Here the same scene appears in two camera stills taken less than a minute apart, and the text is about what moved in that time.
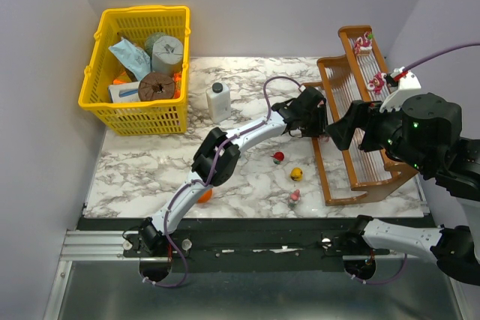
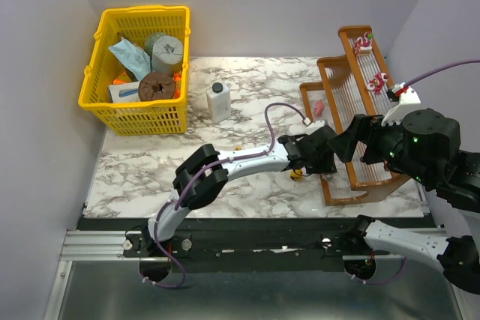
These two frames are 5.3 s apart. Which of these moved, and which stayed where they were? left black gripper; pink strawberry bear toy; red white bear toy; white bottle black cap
Moved: left black gripper
Stayed: white bottle black cap; red white bear toy; pink strawberry bear toy
